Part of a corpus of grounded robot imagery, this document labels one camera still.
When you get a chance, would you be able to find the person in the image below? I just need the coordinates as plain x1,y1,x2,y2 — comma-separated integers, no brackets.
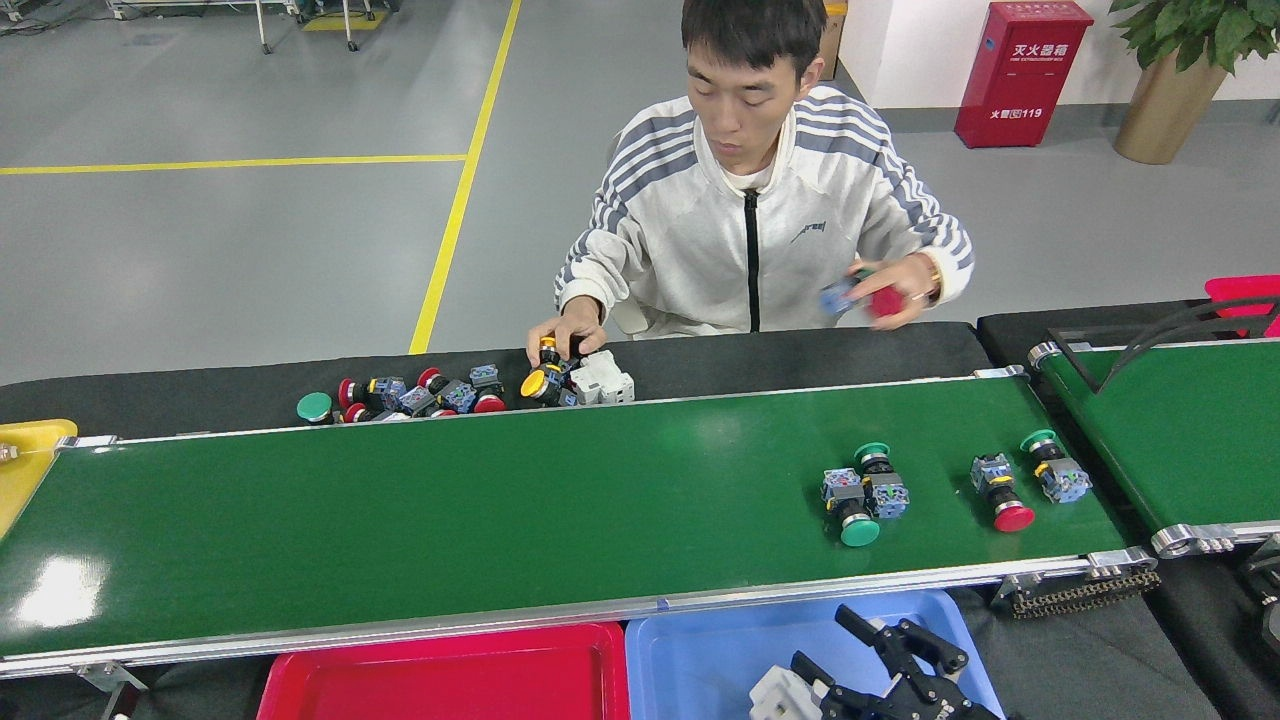
553,0,976,336

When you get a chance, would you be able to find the red plastic tray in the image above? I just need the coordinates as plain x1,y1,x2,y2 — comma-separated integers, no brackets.
255,621,631,720

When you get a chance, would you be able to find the person's left hand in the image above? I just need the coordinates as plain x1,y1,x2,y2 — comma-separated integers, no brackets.
848,252,943,332

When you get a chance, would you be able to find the black conveyor drive chain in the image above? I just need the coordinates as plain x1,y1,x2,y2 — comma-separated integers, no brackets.
1008,570,1163,621

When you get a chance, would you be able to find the brown cardboard box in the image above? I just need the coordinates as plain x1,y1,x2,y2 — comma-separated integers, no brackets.
818,0,849,81

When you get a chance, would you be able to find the red fire extinguisher box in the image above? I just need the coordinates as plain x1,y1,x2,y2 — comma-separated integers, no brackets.
953,0,1095,149

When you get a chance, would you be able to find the white stand on wheels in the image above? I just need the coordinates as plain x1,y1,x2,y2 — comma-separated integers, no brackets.
255,0,363,53

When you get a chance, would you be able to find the potted plant in brass pot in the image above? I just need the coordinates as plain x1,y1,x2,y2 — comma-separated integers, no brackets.
1108,0,1280,166

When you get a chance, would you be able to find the yellow plastic tray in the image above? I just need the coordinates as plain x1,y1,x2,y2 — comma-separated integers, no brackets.
0,418,79,541

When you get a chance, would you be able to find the red plastic bin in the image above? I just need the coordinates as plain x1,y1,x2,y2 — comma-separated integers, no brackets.
1204,275,1280,339

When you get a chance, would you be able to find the blue plastic tray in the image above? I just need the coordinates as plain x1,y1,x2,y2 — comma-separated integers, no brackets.
625,588,1006,720

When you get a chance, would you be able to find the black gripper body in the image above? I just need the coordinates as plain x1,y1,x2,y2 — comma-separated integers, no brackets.
905,682,1001,720

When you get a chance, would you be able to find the black table cloth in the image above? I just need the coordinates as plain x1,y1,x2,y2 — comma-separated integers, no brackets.
975,298,1280,720
0,320,1226,720

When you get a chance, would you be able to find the person's right hand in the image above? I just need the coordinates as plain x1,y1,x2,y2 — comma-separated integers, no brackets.
527,303,610,370

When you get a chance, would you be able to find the short green conveyor belt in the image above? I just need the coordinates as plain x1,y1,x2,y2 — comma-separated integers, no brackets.
1027,338,1280,559

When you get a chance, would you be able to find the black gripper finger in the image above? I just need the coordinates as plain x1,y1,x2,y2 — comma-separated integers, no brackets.
790,650,906,720
835,603,971,701

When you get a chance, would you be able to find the black cable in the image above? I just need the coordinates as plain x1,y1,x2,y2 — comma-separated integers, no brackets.
1100,297,1280,393

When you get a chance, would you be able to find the long green conveyor belt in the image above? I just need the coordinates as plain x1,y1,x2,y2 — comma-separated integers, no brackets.
0,366,1161,691

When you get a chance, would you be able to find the black conveyor motor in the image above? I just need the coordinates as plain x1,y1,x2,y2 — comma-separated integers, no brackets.
1240,535,1280,661

